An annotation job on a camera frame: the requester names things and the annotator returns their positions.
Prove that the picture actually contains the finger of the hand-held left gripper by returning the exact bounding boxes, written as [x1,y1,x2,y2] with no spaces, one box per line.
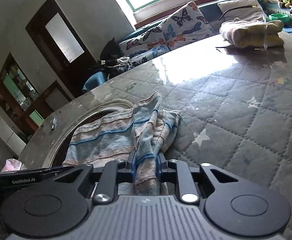
[33,167,71,178]

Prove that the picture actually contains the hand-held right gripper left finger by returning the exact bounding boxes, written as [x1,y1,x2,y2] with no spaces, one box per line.
[53,151,137,204]

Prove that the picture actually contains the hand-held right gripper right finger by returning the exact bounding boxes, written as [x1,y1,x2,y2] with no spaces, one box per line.
[156,154,244,203]

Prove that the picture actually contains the blue striped cloth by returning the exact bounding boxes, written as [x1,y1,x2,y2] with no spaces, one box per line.
[62,91,181,195]

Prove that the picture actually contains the white and black clothes heap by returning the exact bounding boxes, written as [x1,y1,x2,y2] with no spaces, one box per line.
[102,56,133,72]

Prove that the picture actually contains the bagged folded clothes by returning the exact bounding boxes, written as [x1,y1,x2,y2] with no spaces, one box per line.
[219,17,285,49]

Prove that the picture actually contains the pink printed plastic bag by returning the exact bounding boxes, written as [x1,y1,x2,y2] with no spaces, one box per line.
[1,159,23,172]

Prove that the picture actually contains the white refrigerator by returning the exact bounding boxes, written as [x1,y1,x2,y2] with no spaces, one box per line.
[0,112,26,155]

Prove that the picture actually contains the wooden cabinet with shelves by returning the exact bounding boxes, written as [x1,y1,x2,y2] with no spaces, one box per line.
[0,52,41,133]

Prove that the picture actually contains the blue chair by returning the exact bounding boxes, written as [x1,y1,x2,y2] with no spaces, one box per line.
[82,71,109,93]

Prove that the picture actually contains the grey quilted star mattress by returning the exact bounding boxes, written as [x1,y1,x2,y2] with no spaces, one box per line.
[18,26,292,240]

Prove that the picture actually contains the black bag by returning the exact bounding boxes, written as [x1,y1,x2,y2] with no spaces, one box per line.
[100,37,123,65]

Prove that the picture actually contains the dark wooden glass-panel door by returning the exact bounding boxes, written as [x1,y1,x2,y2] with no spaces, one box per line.
[25,0,96,80]

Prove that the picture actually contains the upright butterfly print pillow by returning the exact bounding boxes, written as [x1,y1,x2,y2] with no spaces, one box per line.
[159,1,216,50]

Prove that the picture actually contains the butterfly print pillows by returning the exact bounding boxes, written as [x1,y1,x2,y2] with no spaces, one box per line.
[118,0,226,43]

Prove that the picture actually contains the grey pillow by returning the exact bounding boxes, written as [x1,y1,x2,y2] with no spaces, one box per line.
[217,0,266,25]

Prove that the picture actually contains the green bowl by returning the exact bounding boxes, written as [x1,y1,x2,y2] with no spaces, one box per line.
[269,14,291,23]

